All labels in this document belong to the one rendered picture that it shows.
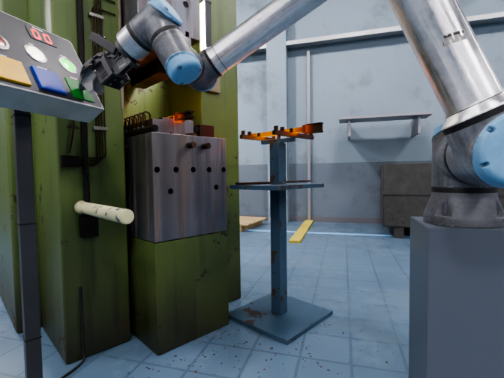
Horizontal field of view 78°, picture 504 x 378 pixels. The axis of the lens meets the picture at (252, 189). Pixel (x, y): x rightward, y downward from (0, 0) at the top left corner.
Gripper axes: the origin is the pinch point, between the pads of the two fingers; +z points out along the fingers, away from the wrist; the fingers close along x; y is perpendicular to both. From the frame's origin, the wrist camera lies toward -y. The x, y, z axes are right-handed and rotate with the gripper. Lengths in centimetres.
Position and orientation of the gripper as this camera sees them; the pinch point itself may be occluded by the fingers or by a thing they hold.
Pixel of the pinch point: (82, 85)
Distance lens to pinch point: 113.4
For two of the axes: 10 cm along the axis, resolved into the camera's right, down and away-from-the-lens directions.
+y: 4.8, 8.7, -1.4
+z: -8.0, 5.0, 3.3
